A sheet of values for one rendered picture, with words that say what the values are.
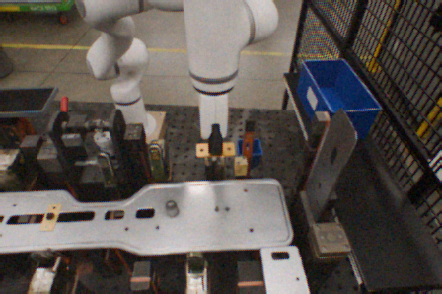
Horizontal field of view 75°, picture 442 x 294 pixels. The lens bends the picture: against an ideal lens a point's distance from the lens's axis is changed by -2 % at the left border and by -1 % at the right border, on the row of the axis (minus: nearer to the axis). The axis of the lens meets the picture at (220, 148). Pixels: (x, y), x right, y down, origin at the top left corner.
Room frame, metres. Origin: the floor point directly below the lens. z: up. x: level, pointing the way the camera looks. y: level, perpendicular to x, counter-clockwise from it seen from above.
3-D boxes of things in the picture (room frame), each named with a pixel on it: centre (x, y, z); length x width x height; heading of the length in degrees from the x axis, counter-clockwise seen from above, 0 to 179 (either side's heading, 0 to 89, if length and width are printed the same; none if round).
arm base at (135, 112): (1.02, 0.40, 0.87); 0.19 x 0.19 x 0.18
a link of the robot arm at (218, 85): (0.44, 0.01, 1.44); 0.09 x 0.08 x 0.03; 3
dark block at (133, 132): (0.64, 0.26, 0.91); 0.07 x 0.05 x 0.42; 3
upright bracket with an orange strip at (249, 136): (0.60, -0.08, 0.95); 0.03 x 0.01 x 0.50; 93
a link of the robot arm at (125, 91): (1.03, 0.37, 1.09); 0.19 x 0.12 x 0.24; 124
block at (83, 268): (0.43, 0.48, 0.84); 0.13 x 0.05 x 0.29; 3
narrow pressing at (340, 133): (0.44, -0.25, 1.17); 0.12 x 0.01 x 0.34; 3
